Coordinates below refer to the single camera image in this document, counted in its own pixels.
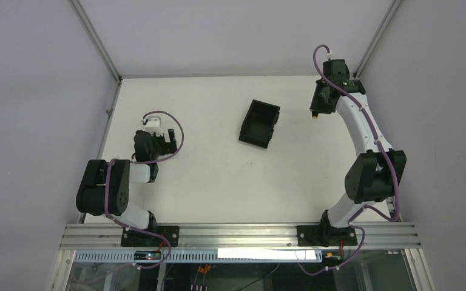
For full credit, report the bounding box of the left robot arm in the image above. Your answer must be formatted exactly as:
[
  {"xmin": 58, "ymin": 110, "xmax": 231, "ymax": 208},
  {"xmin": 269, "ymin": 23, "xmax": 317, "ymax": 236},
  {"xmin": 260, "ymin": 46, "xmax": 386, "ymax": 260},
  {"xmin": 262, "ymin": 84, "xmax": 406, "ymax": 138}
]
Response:
[{"xmin": 76, "ymin": 129, "xmax": 178, "ymax": 233}]

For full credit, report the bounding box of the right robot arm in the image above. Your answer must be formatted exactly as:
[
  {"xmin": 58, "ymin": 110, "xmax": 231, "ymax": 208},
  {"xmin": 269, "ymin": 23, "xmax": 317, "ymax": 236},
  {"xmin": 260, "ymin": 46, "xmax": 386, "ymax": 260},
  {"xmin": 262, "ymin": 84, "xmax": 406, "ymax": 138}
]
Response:
[{"xmin": 309, "ymin": 59, "xmax": 407, "ymax": 238}]

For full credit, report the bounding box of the black plastic bin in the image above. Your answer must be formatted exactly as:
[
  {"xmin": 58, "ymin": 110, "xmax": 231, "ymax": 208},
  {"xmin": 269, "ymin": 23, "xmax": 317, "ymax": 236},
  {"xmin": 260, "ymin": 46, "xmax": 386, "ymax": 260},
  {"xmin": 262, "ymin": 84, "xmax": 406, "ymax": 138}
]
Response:
[{"xmin": 238, "ymin": 99, "xmax": 280, "ymax": 149}]

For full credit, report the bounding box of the small electronics board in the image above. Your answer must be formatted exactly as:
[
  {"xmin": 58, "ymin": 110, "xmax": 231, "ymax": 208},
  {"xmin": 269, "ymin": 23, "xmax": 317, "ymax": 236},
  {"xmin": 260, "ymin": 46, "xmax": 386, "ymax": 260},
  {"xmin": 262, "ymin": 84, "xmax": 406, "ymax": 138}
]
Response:
[{"xmin": 133, "ymin": 251, "xmax": 163, "ymax": 261}]

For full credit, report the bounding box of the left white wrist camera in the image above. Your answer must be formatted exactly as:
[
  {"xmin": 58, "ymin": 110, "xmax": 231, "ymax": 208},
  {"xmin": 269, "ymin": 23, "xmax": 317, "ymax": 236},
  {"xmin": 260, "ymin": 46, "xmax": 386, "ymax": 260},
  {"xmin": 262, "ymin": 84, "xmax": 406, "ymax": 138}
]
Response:
[{"xmin": 142, "ymin": 115, "xmax": 164, "ymax": 137}]

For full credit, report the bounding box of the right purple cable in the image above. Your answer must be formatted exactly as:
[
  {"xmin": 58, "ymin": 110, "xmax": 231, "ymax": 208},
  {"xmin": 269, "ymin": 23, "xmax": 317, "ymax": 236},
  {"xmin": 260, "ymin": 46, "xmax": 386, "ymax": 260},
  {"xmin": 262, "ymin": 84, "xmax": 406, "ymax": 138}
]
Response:
[{"xmin": 312, "ymin": 44, "xmax": 402, "ymax": 276}]

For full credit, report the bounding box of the purple cable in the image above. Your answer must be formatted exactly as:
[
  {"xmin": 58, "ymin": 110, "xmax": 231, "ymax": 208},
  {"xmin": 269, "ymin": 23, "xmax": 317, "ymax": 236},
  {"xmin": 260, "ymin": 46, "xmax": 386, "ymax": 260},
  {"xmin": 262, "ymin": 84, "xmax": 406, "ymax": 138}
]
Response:
[
  {"xmin": 312, "ymin": 44, "xmax": 402, "ymax": 276},
  {"xmin": 103, "ymin": 110, "xmax": 185, "ymax": 270}
]

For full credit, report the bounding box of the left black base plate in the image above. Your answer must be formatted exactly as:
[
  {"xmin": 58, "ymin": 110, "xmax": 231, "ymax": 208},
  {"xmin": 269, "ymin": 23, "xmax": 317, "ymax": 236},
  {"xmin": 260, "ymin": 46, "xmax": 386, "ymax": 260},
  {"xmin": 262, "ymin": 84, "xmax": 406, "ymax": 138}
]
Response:
[{"xmin": 120, "ymin": 225, "xmax": 180, "ymax": 247}]

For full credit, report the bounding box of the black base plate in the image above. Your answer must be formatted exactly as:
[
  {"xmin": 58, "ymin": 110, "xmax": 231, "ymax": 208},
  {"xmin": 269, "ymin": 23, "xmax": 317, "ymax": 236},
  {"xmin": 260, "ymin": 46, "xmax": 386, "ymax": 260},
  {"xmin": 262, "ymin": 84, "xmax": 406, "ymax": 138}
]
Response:
[
  {"xmin": 296, "ymin": 224, "xmax": 358, "ymax": 247},
  {"xmin": 120, "ymin": 225, "xmax": 180, "ymax": 247}
]

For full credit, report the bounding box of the white slotted cable duct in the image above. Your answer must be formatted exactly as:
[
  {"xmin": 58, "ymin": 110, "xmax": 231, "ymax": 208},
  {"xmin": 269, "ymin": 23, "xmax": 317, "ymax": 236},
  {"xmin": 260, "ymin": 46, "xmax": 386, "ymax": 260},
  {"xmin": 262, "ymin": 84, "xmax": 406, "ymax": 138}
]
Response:
[{"xmin": 75, "ymin": 248, "xmax": 323, "ymax": 264}]

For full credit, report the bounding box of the aluminium mounting rail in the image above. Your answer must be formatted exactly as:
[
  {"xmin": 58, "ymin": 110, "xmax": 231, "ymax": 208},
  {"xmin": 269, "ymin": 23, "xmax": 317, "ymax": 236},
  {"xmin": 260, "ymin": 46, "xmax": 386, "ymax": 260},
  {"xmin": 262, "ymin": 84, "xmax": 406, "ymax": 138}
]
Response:
[{"xmin": 59, "ymin": 222, "xmax": 422, "ymax": 250}]

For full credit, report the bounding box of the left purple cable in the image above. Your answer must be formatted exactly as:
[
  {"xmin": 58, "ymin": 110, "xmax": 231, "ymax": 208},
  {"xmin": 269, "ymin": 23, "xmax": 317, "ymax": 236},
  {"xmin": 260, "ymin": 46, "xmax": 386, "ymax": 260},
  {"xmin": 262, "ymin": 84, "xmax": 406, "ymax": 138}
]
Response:
[{"xmin": 103, "ymin": 110, "xmax": 185, "ymax": 270}]

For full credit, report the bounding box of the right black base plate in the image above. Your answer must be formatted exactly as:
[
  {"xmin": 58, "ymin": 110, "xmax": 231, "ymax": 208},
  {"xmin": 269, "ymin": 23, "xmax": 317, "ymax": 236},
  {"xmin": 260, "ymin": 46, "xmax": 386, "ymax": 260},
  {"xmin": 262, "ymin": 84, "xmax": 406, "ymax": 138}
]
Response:
[{"xmin": 296, "ymin": 224, "xmax": 358, "ymax": 247}]

